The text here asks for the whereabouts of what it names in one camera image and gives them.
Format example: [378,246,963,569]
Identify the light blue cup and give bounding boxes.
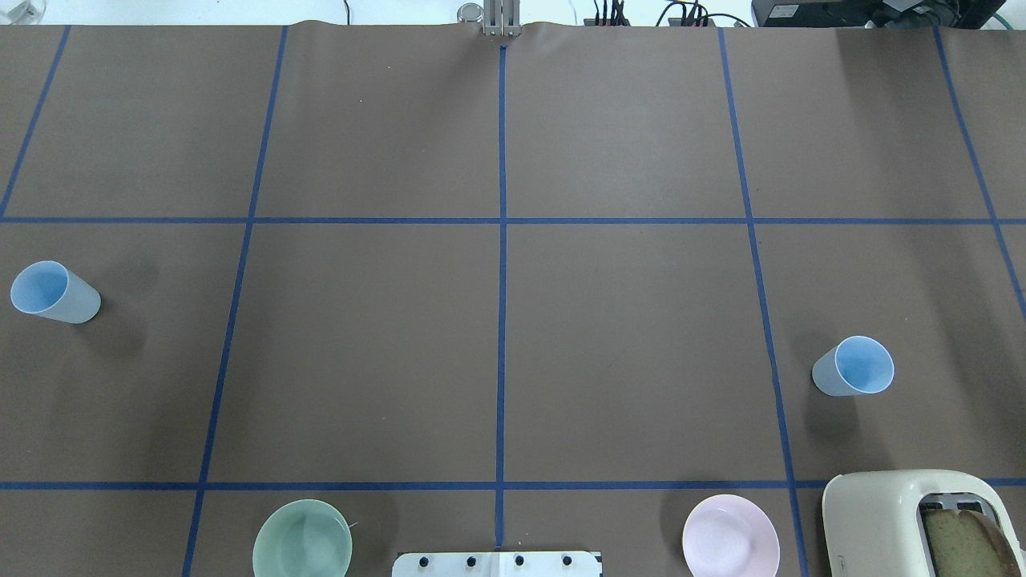
[10,260,100,325]
[811,336,895,397]

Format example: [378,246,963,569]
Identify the green bowl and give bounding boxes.
[252,499,354,576]

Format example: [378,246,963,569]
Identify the pink bowl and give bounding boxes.
[681,494,781,576]

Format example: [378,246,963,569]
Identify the cream toaster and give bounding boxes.
[822,469,1024,576]

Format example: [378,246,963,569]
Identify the black device at back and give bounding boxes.
[751,1,1005,30]

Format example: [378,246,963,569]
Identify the bread slice in toaster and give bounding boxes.
[921,509,1023,576]

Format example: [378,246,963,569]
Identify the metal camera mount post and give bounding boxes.
[457,0,523,38]

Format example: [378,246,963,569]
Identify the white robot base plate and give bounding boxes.
[391,551,604,576]

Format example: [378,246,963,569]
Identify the black cables at back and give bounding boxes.
[581,0,753,29]

